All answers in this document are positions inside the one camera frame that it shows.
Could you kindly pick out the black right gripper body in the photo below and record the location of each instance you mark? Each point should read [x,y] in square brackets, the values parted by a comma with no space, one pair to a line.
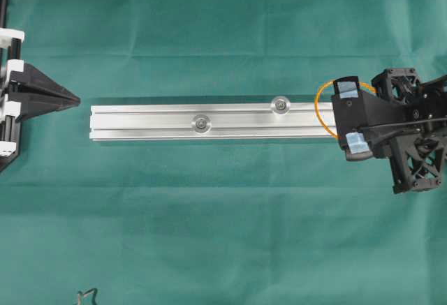
[415,141]

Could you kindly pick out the aluminium extrusion rail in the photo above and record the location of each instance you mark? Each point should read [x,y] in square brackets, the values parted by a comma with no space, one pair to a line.
[278,118]

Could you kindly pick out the silver pulley shaft near end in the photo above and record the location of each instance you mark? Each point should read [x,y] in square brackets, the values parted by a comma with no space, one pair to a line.
[280,105]

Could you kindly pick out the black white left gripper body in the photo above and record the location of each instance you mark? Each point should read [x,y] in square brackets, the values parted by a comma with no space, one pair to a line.
[11,42]

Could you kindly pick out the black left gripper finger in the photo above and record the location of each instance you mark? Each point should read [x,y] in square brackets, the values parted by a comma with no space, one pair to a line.
[26,108]
[30,77]

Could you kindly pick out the silver pulley shaft middle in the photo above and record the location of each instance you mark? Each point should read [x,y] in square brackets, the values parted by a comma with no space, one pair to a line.
[201,123]

